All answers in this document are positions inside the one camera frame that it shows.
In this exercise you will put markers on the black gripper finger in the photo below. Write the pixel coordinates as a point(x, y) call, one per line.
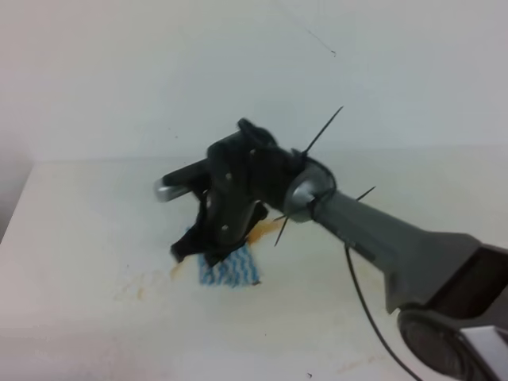
point(222, 226)

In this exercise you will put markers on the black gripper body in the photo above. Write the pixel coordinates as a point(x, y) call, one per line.
point(244, 173)

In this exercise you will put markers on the black gripper finger with silver tip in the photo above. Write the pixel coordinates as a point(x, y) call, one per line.
point(193, 178)

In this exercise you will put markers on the blue white wavy striped rag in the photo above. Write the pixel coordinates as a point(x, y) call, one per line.
point(239, 269)

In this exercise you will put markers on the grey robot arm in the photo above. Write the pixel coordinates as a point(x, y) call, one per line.
point(449, 289)

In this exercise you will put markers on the brown coffee stain puddle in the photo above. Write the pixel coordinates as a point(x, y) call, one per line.
point(261, 229)

